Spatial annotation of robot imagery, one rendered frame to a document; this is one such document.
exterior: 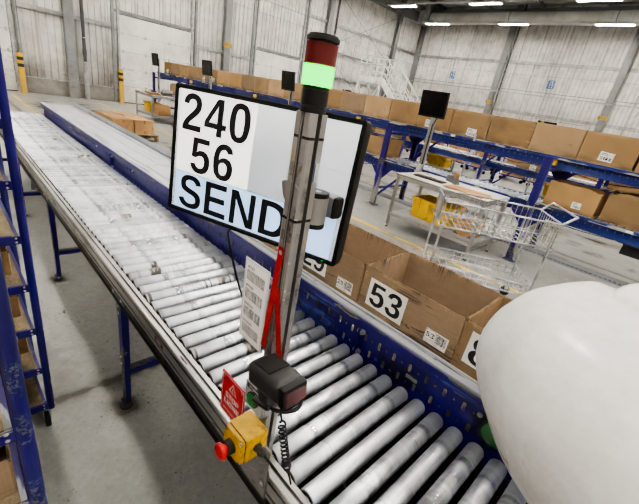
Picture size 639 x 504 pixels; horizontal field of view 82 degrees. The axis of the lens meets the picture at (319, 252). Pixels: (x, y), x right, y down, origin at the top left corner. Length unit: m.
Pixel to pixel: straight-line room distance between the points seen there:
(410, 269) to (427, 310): 0.38
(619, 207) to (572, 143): 0.97
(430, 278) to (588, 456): 1.33
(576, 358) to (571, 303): 0.05
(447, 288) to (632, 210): 3.99
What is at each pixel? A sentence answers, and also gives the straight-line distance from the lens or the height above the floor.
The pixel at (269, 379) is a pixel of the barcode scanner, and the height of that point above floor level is 1.08.
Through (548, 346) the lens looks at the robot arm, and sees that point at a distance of 0.28.
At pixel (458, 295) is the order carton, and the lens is 1.51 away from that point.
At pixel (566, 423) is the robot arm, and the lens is 0.26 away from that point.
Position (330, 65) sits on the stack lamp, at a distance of 0.63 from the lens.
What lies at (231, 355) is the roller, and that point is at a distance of 1.31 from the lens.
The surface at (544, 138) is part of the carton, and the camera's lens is 5.75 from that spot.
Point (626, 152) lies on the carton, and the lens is 5.58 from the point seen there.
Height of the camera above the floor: 1.58
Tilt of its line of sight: 23 degrees down
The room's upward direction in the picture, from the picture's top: 10 degrees clockwise
